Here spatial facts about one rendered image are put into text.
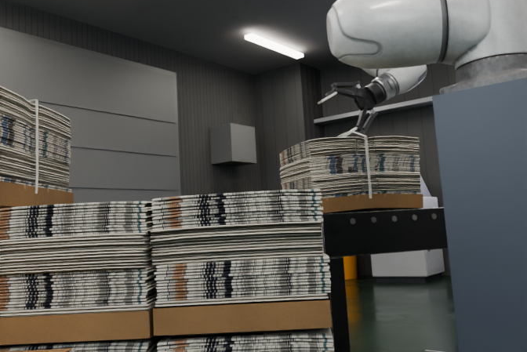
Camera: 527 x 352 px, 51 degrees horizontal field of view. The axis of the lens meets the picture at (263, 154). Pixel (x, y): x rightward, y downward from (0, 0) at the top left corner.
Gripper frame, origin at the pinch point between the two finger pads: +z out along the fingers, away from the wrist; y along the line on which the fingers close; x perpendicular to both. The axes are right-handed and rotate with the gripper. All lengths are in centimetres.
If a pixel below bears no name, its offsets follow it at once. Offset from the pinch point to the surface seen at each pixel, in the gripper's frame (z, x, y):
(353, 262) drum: -198, 566, 198
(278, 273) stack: 63, -81, 16
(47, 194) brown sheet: 88, -43, -17
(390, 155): -3.9, -14.5, 19.2
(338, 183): 16.5, -14.6, 17.7
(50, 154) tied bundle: 83, -40, -25
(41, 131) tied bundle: 83, -44, -29
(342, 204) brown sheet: 18.7, -14.5, 23.6
